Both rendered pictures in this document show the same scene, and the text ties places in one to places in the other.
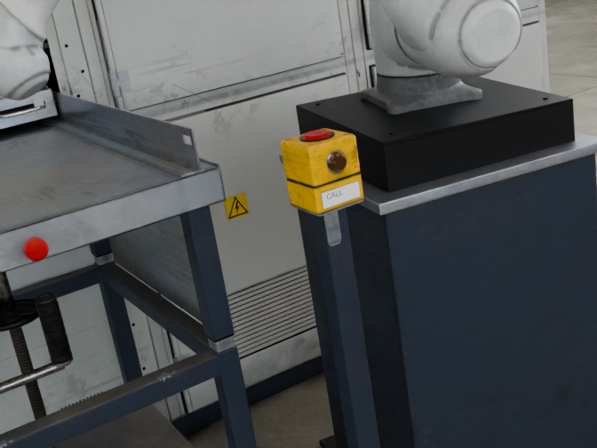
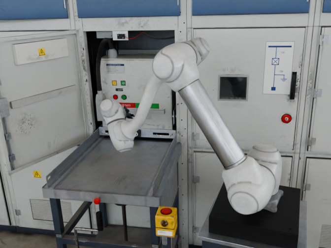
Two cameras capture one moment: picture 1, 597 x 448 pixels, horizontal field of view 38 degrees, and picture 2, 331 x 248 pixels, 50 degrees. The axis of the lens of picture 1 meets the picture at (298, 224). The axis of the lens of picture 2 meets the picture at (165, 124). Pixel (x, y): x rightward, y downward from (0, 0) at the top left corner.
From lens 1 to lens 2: 1.06 m
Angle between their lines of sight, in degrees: 38
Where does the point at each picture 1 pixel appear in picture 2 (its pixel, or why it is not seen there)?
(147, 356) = (185, 221)
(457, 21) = (230, 195)
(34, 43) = (126, 139)
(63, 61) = (179, 124)
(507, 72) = not seen: outside the picture
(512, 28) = (251, 206)
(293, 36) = (270, 137)
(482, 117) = (253, 224)
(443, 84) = not seen: hidden behind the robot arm
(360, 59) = (302, 153)
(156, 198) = (137, 199)
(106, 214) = (121, 198)
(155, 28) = not seen: hidden behind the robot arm
